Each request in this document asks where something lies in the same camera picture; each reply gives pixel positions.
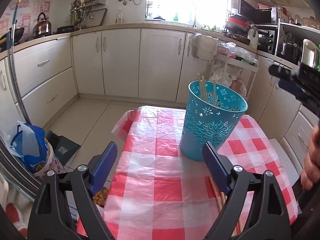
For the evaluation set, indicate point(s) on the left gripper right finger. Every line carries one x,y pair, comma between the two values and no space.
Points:
219,167

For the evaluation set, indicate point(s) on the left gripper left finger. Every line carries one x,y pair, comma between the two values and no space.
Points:
100,166

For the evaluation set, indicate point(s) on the wooden chopstick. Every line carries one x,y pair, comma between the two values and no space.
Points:
227,204
217,195
214,91
201,87
204,88

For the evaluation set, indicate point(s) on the teal perforated plastic basket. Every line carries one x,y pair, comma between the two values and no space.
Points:
205,122

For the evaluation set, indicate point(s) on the person right hand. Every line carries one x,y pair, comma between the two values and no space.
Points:
311,173

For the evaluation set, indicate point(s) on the black microwave oven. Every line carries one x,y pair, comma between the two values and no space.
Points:
275,37

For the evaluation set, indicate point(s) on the dark green box on floor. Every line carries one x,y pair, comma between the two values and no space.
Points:
63,147

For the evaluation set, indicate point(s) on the red white checkered tablecloth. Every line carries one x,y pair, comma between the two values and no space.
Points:
159,193

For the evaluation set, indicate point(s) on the white jug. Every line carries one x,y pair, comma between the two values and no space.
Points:
253,36

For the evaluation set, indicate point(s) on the white rolling storage cart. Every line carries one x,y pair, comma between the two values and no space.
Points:
234,67

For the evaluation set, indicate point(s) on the white stool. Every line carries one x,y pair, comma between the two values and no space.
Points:
288,159

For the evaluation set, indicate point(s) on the blue white plastic bag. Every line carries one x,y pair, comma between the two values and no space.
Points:
31,147

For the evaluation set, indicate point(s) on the stacked pans and bowls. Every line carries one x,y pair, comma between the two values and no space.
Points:
237,27

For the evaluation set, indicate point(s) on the white hanging trash bin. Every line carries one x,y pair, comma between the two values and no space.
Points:
204,48

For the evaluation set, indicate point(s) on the green dish soap bottle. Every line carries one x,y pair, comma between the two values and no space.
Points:
176,18

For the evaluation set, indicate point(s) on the clear plastic bottle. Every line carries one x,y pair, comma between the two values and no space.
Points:
119,17

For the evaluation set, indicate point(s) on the utensil drying rack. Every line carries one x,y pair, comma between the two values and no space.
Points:
82,11

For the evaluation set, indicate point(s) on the copper kettle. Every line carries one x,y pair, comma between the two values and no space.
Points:
43,27

